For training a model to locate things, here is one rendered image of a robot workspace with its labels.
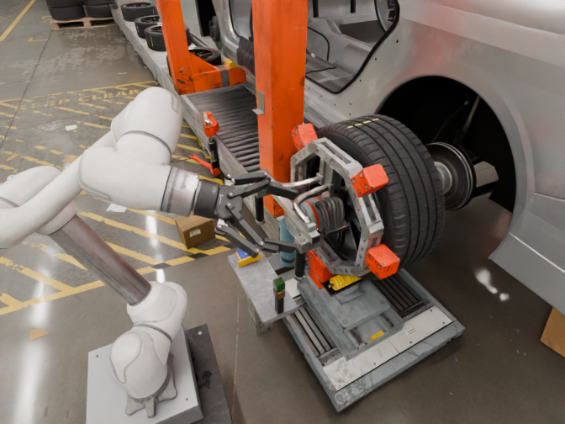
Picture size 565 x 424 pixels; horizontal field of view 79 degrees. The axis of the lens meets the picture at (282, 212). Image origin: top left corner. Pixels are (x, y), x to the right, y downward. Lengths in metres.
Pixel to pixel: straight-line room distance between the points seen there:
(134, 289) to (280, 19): 1.10
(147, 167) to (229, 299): 1.58
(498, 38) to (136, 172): 1.13
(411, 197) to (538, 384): 1.36
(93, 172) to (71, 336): 1.72
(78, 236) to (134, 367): 0.45
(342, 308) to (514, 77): 1.23
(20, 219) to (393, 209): 1.02
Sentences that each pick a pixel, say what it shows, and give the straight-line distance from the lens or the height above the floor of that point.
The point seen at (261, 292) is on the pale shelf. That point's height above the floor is 0.45.
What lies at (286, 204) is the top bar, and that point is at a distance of 1.21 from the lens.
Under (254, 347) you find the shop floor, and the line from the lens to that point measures 1.98.
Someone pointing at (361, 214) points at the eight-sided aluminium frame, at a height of 1.00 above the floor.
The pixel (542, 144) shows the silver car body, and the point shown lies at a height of 1.23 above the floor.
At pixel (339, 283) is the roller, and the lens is 1.56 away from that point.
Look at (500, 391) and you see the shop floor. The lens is 2.16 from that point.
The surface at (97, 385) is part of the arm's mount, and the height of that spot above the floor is 0.41.
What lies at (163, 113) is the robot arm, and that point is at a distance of 0.75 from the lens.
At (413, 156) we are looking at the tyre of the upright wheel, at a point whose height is 1.13.
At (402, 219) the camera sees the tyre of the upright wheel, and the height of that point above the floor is 1.00.
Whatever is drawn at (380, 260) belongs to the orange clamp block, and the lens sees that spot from 1.20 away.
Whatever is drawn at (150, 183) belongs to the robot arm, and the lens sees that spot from 0.65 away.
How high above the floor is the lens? 1.75
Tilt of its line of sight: 41 degrees down
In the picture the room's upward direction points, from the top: straight up
